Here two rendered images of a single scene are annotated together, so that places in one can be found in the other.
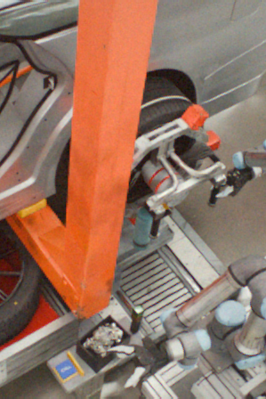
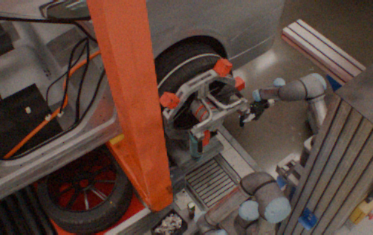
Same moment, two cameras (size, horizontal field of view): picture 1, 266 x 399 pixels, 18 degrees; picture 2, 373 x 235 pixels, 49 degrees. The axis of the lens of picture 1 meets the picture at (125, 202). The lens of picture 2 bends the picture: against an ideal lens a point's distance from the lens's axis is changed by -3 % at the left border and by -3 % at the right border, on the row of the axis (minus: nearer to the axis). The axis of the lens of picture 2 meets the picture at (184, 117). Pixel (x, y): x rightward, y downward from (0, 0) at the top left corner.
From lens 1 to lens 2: 1.06 m
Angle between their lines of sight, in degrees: 7
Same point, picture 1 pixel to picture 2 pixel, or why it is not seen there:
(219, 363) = not seen: outside the picture
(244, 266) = (250, 181)
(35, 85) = not seen: hidden behind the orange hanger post
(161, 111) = (197, 65)
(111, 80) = (117, 39)
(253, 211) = (277, 126)
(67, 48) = not seen: hidden behind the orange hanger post
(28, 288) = (119, 191)
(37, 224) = (122, 149)
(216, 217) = (253, 132)
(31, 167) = (111, 111)
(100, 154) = (128, 100)
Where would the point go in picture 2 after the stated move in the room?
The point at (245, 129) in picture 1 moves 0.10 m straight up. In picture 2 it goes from (270, 73) to (272, 67)
